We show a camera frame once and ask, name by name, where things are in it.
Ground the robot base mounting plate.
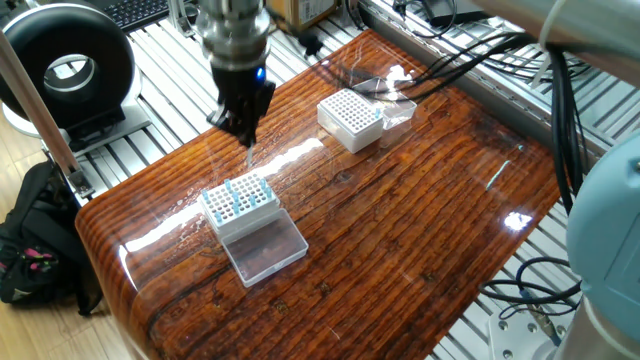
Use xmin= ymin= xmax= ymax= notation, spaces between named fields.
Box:
xmin=487 ymin=312 xmax=566 ymax=360

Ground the black gripper cable bundle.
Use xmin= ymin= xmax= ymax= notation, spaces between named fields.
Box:
xmin=264 ymin=4 xmax=591 ymax=216

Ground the clear plastic holder lid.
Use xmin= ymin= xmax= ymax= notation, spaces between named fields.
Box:
xmin=350 ymin=76 xmax=418 ymax=132
xmin=220 ymin=208 xmax=310 ymax=289

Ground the black backpack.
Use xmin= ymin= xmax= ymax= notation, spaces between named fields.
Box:
xmin=0 ymin=159 xmax=104 ymax=317

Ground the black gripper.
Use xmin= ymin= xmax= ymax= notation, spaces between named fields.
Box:
xmin=207 ymin=64 xmax=276 ymax=148

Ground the black ring-shaped device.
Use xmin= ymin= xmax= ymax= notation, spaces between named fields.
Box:
xmin=0 ymin=2 xmax=137 ymax=151

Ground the grey device base plate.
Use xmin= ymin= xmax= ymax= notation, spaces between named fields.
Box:
xmin=2 ymin=64 xmax=153 ymax=157

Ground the brown cardboard box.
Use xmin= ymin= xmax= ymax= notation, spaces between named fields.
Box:
xmin=264 ymin=0 xmax=337 ymax=31

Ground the glossy wood grain board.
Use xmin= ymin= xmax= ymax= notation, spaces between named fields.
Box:
xmin=74 ymin=28 xmax=561 ymax=360

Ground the aluminium frame post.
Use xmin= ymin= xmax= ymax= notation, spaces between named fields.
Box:
xmin=167 ymin=0 xmax=196 ymax=39
xmin=0 ymin=29 xmax=96 ymax=199

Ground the black keyboard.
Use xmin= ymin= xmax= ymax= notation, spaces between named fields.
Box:
xmin=84 ymin=0 xmax=201 ymax=34

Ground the white pipette tip holder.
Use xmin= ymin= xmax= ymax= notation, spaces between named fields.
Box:
xmin=316 ymin=87 xmax=385 ymax=155
xmin=197 ymin=171 xmax=281 ymax=242

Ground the black power adapter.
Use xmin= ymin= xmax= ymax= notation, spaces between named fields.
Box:
xmin=424 ymin=0 xmax=499 ymax=26

